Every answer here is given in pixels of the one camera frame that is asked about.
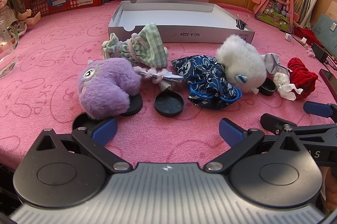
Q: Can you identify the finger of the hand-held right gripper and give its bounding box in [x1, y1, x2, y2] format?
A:
[303, 101, 337, 122]
[260, 113, 337, 138]

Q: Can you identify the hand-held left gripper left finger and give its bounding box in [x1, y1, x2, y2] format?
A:
[25, 117, 133, 173]

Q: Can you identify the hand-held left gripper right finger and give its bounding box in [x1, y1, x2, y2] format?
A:
[204, 117, 314, 173]

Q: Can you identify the black round lid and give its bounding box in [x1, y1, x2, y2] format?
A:
[72, 113, 102, 135]
[120, 95, 143, 117]
[154, 91, 184, 117]

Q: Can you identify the thick black round cap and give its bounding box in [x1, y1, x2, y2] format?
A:
[257, 77, 276, 96]

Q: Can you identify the red knitted piece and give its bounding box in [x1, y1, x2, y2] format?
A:
[287, 58, 319, 101]

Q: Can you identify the white tissue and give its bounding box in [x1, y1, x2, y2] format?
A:
[273, 72, 303, 101]

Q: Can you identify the purple plush toy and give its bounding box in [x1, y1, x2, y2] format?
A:
[78, 58, 144, 119]

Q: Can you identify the silver origami paper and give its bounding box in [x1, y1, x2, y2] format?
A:
[262, 53, 290, 74]

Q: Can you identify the blue floral drawstring pouch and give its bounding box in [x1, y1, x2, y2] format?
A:
[171, 55, 243, 110]

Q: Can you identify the white plush toy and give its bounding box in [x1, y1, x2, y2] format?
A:
[216, 34, 267, 94]

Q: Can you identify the paper with pipe cleaner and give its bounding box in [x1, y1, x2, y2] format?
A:
[134, 66, 184, 91]

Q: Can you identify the dark tablet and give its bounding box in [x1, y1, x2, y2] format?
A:
[319, 68, 337, 105]

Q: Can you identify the black rectangular device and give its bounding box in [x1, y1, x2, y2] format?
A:
[311, 43, 337, 67]

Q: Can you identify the red yarn bundle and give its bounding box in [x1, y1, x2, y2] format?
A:
[293, 27, 323, 46]

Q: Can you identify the pink rabbit-print towel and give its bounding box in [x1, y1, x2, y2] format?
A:
[0, 0, 337, 169]

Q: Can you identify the black binder clip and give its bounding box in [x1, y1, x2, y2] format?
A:
[235, 14, 250, 30]

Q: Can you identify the pink house-shaped toy case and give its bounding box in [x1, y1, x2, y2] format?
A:
[251, 0, 295, 34]

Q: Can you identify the glass jar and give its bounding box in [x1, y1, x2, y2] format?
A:
[0, 19, 19, 79]

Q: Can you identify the brown-haired doll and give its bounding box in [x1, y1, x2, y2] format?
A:
[0, 0, 41, 36]

